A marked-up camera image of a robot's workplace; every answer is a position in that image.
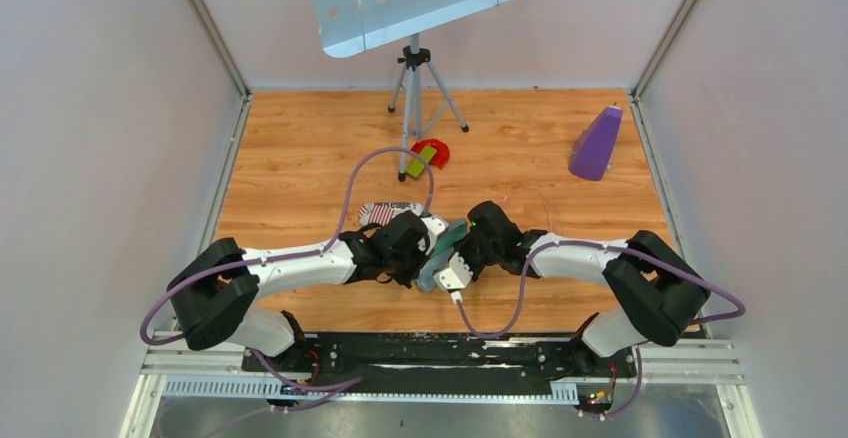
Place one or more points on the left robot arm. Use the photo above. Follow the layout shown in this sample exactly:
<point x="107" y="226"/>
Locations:
<point x="215" y="297"/>

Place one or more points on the green rectangular block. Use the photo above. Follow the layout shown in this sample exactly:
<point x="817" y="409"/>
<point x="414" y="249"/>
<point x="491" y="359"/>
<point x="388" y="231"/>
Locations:
<point x="417" y="166"/>

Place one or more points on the grey tripod stand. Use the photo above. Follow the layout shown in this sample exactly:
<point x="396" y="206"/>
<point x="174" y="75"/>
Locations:
<point x="414" y="58"/>

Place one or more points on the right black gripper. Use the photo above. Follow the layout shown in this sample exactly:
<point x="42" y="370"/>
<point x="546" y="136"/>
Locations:
<point x="463" y="252"/>

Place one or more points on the white slotted cable duct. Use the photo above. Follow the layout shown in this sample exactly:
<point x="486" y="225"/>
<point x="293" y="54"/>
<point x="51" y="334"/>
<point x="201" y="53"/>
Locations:
<point x="179" y="386"/>

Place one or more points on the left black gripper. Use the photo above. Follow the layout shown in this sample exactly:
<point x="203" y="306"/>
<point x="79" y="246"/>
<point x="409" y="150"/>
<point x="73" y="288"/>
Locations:
<point x="420" y="249"/>

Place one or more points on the grey glasses case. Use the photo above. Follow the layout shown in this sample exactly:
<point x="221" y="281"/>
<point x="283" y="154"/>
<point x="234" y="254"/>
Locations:
<point x="456" y="230"/>

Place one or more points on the red curved plastic piece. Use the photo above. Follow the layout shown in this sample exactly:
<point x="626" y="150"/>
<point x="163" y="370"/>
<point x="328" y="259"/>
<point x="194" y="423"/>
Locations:
<point x="443" y="152"/>

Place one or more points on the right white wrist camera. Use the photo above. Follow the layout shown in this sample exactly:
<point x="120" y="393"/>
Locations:
<point x="454" y="277"/>

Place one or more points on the striped printed glasses pouch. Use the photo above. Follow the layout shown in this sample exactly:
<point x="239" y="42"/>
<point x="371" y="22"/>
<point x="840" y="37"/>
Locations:
<point x="381" y="213"/>

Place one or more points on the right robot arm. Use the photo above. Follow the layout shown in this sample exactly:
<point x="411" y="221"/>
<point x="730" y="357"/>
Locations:
<point x="658" y="293"/>

